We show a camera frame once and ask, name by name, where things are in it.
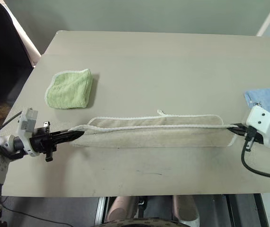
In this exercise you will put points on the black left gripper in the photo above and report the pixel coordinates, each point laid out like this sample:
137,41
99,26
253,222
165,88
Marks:
41,143

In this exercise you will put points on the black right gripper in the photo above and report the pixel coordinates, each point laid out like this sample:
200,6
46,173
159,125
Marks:
253,136

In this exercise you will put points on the beige towel with white trim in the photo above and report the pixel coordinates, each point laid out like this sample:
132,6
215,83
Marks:
154,136

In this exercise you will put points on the blue towel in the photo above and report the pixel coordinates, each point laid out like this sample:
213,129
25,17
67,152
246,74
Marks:
267,100

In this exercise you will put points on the folded green towel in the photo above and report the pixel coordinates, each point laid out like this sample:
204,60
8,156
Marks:
69,91

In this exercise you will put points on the dark dotted rounded shape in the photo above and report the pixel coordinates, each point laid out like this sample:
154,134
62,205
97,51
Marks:
139,223

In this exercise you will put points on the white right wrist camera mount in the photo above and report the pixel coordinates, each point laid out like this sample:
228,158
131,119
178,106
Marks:
259,121

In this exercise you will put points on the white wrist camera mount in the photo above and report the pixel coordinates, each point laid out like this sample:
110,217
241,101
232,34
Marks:
27,123
259,121

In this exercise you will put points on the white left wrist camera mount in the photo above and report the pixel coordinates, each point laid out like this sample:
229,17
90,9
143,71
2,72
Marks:
27,123

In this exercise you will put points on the aluminium table frame leg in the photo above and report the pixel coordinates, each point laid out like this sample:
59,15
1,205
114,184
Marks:
101,211

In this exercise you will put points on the black table frame leg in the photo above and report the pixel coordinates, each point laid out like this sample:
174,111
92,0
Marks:
248,210

